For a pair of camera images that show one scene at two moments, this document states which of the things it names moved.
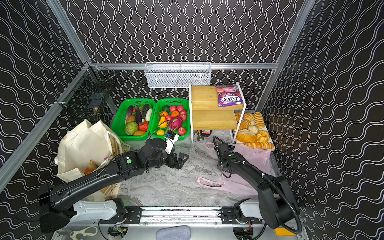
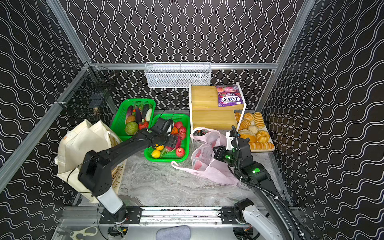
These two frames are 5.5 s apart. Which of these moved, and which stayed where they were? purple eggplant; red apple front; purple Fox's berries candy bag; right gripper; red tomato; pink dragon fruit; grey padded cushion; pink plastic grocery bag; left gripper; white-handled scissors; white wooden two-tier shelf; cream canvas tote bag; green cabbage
Moved: red apple front; pink plastic grocery bag; left gripper; pink dragon fruit
Stayed: white wooden two-tier shelf; purple eggplant; purple Fox's berries candy bag; red tomato; right gripper; green cabbage; grey padded cushion; cream canvas tote bag; white-handled scissors
